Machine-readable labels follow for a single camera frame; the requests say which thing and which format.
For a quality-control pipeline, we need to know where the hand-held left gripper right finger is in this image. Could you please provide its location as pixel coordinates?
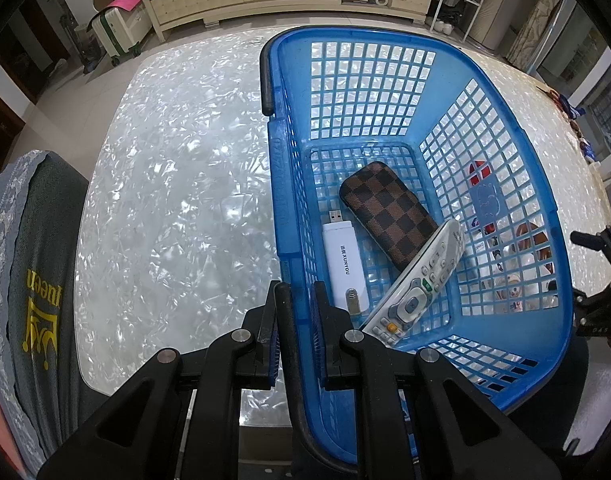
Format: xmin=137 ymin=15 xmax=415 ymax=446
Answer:
xmin=309 ymin=280 xmax=561 ymax=480

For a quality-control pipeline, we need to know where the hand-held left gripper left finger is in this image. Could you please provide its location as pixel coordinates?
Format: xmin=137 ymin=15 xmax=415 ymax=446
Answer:
xmin=36 ymin=280 xmax=281 ymax=480

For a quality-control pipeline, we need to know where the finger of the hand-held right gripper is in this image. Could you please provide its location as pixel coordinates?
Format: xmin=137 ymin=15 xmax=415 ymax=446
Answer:
xmin=570 ymin=227 xmax=611 ymax=261
xmin=571 ymin=286 xmax=611 ymax=331

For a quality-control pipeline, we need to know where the astronaut figurine keychain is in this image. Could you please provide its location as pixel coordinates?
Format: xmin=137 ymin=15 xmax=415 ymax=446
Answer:
xmin=495 ymin=272 xmax=526 ymax=313

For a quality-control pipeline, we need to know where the white USB dongle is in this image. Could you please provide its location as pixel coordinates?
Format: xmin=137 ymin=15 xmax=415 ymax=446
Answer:
xmin=320 ymin=208 xmax=365 ymax=317

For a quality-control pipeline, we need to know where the white remote control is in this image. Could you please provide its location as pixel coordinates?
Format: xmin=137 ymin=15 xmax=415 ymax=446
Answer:
xmin=360 ymin=218 xmax=466 ymax=346

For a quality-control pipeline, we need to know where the brown checkered case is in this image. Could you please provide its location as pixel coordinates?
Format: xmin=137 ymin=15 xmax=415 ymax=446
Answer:
xmin=338 ymin=160 xmax=442 ymax=273

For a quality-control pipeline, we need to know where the blue plastic basket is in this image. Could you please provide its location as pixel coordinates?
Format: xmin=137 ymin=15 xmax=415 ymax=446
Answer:
xmin=260 ymin=25 xmax=572 ymax=480

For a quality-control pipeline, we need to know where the beige curtain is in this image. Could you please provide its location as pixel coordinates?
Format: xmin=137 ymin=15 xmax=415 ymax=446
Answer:
xmin=505 ymin=0 xmax=571 ymax=68

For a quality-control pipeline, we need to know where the cream suitcase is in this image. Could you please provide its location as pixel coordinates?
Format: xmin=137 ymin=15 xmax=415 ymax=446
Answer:
xmin=90 ymin=2 xmax=151 ymax=67

